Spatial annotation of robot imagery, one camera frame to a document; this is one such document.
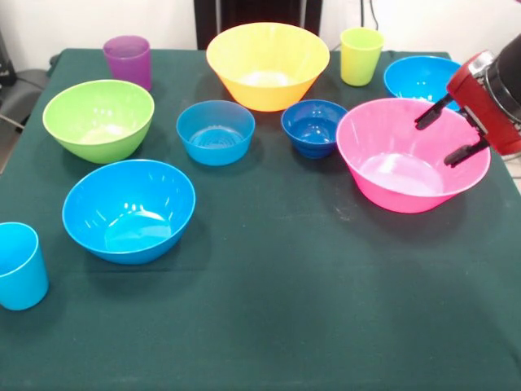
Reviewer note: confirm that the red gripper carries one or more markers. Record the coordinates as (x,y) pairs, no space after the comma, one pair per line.
(468,89)

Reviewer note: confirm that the pink bowl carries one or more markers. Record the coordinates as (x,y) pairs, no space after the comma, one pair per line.
(390,155)

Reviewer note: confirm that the large blue bowl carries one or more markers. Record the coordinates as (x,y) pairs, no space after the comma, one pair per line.
(415,81)
(126,212)

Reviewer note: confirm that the yellow-green cup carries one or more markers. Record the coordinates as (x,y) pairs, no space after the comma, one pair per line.
(358,61)

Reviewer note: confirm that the small dark blue bowl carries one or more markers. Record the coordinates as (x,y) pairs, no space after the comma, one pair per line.
(311,128)

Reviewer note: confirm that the orange bowl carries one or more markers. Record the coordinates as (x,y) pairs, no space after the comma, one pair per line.
(264,61)

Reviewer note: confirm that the dark green tablecloth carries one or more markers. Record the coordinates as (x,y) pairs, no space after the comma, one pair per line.
(285,285)

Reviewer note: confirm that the small light blue bowl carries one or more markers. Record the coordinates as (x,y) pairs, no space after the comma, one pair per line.
(215,134)

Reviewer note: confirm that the purple cup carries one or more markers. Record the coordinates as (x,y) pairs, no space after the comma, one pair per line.
(130,65)

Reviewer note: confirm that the lime green bowl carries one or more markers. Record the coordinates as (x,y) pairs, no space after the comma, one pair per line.
(97,118)

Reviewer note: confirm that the grey chair base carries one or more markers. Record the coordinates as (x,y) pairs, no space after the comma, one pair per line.
(24,93)

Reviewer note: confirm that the light blue cup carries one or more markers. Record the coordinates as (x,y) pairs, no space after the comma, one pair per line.
(20,269)

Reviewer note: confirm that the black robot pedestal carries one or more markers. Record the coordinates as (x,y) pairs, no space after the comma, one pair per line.
(207,24)

